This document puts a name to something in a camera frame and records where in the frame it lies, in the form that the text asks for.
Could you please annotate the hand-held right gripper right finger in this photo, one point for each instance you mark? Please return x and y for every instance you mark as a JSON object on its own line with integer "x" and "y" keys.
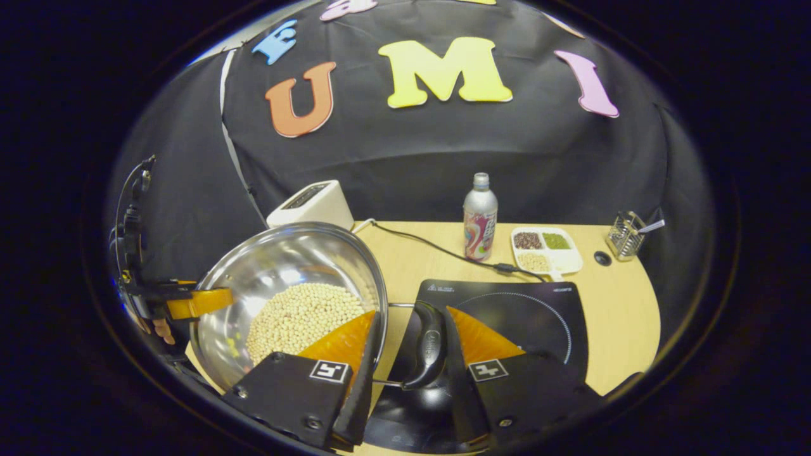
{"x": 466, "y": 392}

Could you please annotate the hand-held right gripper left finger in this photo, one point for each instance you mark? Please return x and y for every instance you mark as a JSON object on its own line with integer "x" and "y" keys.
{"x": 364, "y": 399}

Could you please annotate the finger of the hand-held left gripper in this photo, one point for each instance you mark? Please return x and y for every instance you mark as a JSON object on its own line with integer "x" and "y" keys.
{"x": 203, "y": 303}

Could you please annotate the black induction cooktop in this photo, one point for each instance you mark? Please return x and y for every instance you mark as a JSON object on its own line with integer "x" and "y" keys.
{"x": 526, "y": 310}

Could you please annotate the pile of yellow soybeans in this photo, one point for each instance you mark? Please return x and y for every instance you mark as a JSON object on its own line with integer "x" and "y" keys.
{"x": 298, "y": 316}

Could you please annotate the small yellow beans portion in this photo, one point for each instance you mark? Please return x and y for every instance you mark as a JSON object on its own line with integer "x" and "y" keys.
{"x": 534, "y": 261}

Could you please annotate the white toaster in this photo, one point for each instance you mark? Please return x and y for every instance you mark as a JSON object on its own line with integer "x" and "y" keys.
{"x": 317, "y": 206}

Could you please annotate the dark red beans portion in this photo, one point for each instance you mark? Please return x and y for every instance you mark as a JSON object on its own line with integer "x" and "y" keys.
{"x": 527, "y": 240}

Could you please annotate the white divided bean tray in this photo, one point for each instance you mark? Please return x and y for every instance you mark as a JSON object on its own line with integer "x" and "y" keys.
{"x": 567, "y": 259}

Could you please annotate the silver drink bottle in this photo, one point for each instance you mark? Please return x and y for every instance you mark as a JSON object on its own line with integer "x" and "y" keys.
{"x": 479, "y": 221}

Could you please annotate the green beans portion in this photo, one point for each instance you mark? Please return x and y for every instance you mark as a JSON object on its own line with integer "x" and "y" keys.
{"x": 555, "y": 240}

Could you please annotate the black backdrop cloth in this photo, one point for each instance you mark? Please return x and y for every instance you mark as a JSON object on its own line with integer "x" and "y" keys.
{"x": 412, "y": 158}

